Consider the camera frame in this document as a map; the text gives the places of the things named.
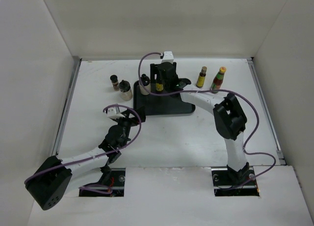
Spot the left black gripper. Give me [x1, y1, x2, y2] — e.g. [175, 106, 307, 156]
[114, 106, 145, 148]

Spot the yellow label oil bottle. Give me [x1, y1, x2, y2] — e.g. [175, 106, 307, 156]
[196, 66, 207, 88]
[155, 75, 164, 93]

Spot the white powder shaker bottle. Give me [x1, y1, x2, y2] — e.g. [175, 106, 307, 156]
[139, 74, 151, 95]
[118, 80, 133, 101]

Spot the red sauce bottle green label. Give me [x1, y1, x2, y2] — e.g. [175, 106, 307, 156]
[210, 67, 227, 93]

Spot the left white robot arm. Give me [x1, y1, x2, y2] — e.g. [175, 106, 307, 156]
[25, 105, 146, 211]

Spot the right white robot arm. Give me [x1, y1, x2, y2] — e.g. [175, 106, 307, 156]
[150, 62, 249, 185]

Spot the black plastic tray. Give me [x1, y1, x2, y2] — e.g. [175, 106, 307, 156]
[133, 81, 196, 116]

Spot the dark spice jar left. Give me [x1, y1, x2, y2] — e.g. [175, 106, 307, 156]
[110, 75, 119, 91]

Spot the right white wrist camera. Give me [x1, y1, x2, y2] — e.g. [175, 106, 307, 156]
[160, 51, 174, 64]

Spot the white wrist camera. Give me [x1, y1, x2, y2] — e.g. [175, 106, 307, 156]
[103, 105, 125, 119]
[160, 51, 174, 64]

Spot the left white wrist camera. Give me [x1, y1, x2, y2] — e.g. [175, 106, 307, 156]
[103, 105, 125, 119]

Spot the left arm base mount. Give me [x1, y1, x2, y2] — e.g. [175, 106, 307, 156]
[78, 167, 126, 198]

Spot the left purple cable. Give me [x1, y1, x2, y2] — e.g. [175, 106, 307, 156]
[24, 103, 142, 195]

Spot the purple cable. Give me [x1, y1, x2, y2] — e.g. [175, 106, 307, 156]
[24, 103, 142, 195]
[138, 52, 277, 187]

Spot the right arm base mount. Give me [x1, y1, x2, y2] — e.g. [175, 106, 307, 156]
[211, 167, 260, 197]

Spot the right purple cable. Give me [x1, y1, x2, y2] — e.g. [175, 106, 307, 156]
[138, 52, 277, 187]

